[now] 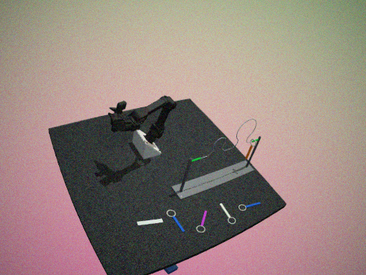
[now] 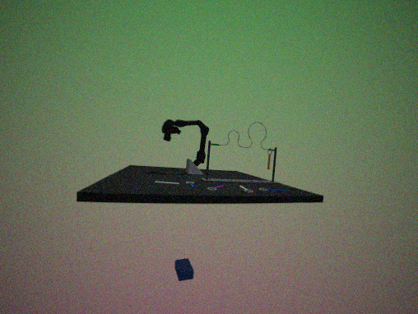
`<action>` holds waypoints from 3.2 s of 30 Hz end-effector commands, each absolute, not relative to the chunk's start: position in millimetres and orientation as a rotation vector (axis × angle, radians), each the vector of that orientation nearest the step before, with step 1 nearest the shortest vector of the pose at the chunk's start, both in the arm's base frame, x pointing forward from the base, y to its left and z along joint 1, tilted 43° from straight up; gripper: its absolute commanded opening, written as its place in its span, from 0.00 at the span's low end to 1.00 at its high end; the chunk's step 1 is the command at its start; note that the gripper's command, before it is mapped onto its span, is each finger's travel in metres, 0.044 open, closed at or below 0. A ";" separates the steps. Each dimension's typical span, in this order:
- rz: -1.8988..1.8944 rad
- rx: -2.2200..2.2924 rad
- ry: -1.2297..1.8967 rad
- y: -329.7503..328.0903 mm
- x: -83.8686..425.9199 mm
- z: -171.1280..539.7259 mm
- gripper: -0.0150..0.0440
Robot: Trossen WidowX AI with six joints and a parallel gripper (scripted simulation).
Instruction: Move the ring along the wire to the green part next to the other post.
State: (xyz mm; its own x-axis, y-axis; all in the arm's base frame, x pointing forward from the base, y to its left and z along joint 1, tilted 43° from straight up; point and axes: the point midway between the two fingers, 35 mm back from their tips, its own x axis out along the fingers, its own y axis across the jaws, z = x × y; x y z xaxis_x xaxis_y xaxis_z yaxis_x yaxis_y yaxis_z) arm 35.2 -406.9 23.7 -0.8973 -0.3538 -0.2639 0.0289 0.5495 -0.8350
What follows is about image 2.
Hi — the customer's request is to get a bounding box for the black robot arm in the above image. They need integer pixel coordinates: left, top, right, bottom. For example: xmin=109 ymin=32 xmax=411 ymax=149
xmin=161 ymin=119 xmax=209 ymax=166

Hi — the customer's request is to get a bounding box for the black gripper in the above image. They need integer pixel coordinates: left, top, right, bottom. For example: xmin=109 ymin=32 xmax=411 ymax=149
xmin=163 ymin=131 xmax=173 ymax=141

